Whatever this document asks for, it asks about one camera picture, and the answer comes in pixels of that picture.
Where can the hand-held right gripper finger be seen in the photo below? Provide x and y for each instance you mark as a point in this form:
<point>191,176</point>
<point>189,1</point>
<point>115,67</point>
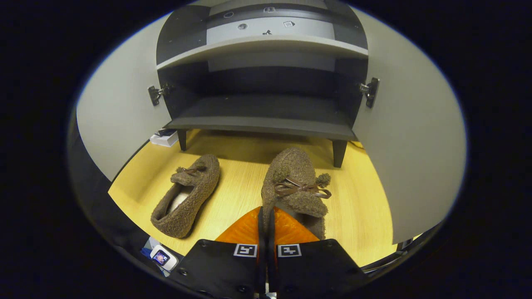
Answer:
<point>271,236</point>
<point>262,236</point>

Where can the brown fuzzy shoe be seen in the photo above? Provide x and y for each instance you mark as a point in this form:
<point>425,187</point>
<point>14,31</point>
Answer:
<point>291,182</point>
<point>187,199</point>

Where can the grey shoe cabinet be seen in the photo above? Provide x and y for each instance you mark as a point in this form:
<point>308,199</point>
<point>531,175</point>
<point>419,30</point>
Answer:
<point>266,110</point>

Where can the grey shoe cabinet door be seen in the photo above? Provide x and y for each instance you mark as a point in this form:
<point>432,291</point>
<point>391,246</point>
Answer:
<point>415,145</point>
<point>120,112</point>

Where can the white device with screen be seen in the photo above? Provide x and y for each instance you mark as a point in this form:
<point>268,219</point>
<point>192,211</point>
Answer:
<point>163,257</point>

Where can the blue book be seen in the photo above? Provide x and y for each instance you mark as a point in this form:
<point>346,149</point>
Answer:
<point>166,133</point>

